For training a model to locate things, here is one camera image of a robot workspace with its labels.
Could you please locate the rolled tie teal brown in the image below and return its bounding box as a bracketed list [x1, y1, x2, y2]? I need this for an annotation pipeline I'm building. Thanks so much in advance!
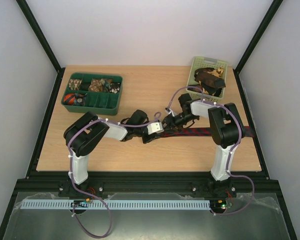
[100, 78, 113, 93]

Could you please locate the purple cable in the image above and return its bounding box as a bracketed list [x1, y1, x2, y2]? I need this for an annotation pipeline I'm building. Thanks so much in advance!
[164, 85, 255, 216]
[67, 111, 162, 238]

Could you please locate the rolled tie grey patterned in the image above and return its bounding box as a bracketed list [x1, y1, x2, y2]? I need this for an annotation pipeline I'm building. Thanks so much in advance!
[73, 93, 88, 107]

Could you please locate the rolled tie orange brown pattern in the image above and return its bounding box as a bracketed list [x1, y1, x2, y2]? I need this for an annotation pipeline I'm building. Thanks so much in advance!
[88, 78, 103, 92]

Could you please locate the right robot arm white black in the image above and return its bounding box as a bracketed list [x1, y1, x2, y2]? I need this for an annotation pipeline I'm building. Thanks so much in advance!
[163, 93, 244, 196]

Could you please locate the rolled tie red orange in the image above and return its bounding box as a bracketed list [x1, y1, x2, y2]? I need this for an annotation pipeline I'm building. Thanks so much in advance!
[63, 93, 76, 106]

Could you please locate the red navy striped tie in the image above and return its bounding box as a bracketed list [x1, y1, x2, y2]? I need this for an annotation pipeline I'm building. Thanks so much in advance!
[159, 126, 256, 138]

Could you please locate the light blue cable duct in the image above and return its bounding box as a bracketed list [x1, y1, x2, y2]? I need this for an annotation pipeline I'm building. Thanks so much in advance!
[20, 199, 211, 211]

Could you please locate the green compartment tray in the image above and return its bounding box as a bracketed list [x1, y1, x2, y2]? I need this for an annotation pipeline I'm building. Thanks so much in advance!
[60, 72, 123, 116]

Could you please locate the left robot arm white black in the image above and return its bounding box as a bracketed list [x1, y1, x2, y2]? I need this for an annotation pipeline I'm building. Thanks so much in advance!
[63, 109, 164, 185]

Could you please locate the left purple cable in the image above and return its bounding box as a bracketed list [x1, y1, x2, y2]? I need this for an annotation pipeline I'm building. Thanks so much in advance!
[67, 111, 162, 238]

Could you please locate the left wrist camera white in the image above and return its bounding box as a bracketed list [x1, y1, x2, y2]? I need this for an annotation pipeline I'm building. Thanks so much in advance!
[147, 121, 164, 135]

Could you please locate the pile of brown ties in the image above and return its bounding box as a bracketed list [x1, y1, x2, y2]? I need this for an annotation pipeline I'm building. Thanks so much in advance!
[189, 67, 226, 97]

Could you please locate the rolled tie brown white pattern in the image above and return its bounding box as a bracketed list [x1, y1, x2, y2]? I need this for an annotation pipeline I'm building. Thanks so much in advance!
[68, 78, 83, 91]

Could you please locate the light green plastic basket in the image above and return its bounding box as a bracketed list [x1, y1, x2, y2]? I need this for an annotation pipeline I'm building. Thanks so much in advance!
[186, 56, 228, 102]

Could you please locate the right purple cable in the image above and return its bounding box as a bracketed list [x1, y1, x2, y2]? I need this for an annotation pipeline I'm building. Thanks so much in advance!
[164, 85, 255, 216]

